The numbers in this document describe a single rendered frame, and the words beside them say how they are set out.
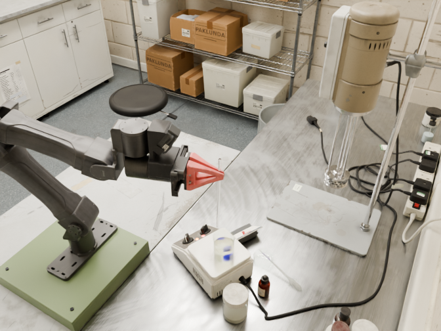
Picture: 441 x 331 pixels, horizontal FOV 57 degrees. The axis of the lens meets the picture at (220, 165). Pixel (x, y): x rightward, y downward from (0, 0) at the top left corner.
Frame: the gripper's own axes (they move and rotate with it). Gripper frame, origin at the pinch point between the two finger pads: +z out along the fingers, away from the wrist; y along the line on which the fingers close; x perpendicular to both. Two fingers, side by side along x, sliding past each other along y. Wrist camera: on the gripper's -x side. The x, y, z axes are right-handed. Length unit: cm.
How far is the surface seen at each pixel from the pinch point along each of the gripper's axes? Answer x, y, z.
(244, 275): 30.9, -0.8, 7.4
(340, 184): 18.1, 24.0, 30.1
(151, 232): 35.0, 12.1, -21.0
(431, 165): 26, 49, 63
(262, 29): 50, 229, -4
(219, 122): 125, 217, -31
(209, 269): 25.5, -4.7, -1.1
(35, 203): 36, 18, -61
